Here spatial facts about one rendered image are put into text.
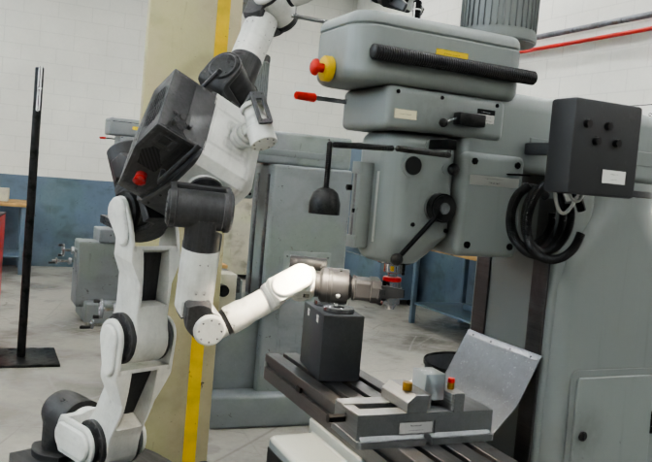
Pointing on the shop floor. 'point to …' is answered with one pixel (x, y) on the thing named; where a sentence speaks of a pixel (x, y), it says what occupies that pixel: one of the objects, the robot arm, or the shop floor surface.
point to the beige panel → (177, 416)
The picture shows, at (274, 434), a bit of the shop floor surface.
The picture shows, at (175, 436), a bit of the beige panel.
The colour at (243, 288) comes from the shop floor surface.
